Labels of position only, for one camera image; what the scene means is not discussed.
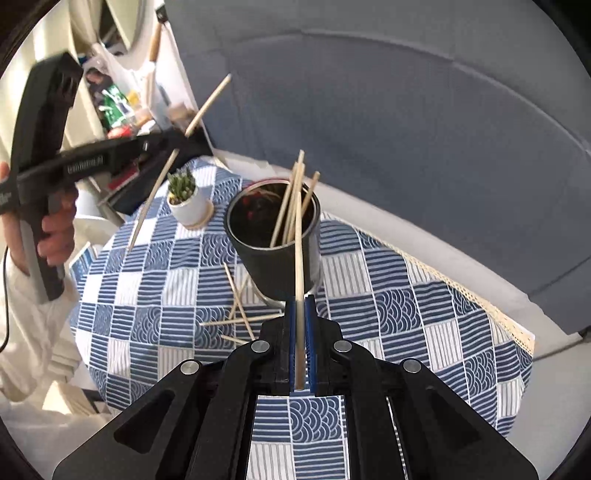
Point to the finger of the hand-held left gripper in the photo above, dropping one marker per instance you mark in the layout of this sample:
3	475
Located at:
175	143

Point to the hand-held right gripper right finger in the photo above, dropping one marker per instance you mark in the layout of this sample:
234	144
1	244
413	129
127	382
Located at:
310	341

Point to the red plastic bowl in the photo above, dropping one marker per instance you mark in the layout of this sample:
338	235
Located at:
117	132

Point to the blue white patterned tablecloth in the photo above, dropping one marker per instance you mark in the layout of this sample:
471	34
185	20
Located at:
415	323

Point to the potted cactus in white pot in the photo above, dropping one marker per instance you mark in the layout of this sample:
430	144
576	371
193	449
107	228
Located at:
187	205

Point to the white chair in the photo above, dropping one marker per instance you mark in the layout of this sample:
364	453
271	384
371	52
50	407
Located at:
94	226

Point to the pile of chopsticks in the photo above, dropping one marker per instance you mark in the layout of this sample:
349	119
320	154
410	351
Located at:
240	320

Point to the green snack bag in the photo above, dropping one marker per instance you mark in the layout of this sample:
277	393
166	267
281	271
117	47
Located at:
113	106

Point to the black cylindrical utensil holder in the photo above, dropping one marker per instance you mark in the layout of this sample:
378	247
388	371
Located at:
258	267

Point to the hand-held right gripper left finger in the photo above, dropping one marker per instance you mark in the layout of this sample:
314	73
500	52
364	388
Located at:
291	332

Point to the person's left hand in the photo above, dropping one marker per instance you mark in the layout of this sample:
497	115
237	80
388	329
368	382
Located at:
60	230

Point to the round wooden coaster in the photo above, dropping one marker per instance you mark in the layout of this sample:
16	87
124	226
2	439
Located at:
205	221

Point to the light wooden chopstick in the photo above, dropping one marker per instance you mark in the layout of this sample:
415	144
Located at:
285	203
152	201
307	198
299	258
295	189

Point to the person's white clothing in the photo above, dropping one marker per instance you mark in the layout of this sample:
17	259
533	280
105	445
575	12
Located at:
37	346

